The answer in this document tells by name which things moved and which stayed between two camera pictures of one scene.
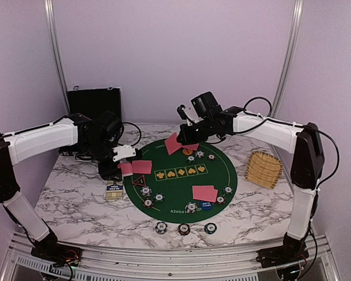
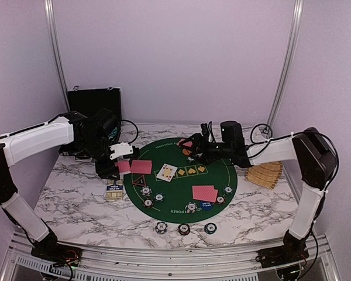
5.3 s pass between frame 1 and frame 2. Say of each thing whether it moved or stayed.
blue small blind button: stayed
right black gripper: moved
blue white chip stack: stayed
